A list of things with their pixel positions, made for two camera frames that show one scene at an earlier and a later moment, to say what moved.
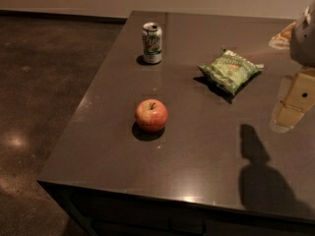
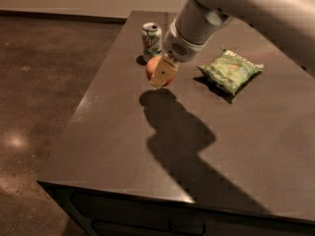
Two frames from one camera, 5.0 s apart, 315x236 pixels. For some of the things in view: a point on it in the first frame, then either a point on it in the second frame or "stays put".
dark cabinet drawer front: x=101 y=212 stays put
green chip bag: x=231 y=71 stays put
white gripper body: x=303 y=41 to x=178 y=47
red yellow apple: x=151 y=114 to x=152 y=66
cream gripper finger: x=300 y=99 to x=163 y=72
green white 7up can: x=152 y=42 stays put
